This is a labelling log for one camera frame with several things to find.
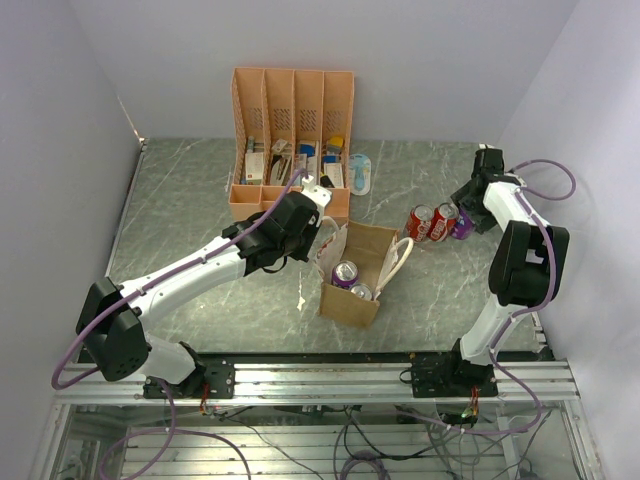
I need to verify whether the patterned canvas tote bag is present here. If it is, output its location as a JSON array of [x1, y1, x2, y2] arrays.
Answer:
[[314, 221, 414, 328]]

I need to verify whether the aluminium mounting rail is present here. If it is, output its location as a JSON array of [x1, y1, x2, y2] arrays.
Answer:
[[53, 360, 580, 406]]

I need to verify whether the peach plastic file organizer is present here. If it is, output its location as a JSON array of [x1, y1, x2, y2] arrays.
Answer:
[[229, 67, 355, 224]]

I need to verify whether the small white card box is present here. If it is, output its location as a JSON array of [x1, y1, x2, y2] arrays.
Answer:
[[323, 163, 345, 188]]

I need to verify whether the blue packaged razor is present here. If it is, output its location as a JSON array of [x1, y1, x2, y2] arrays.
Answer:
[[348, 154, 372, 196]]

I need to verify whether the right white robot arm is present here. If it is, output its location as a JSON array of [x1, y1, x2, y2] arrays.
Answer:
[[440, 145, 570, 396]]

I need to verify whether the red cola can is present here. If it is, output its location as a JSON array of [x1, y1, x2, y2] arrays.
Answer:
[[428, 202, 459, 242], [404, 204, 434, 243]]

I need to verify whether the purple fanta can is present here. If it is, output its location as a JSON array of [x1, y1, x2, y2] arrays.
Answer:
[[331, 260, 359, 290], [449, 208, 474, 240], [350, 282, 373, 301]]

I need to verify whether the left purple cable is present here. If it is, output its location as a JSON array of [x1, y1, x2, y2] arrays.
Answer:
[[51, 167, 307, 390]]

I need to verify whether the white stationery box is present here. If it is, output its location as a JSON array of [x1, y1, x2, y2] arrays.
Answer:
[[244, 151, 264, 185]]

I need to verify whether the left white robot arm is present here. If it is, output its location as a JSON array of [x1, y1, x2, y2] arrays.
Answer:
[[76, 187, 331, 397]]

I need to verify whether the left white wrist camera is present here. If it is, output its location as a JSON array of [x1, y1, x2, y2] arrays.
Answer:
[[301, 175, 332, 210]]

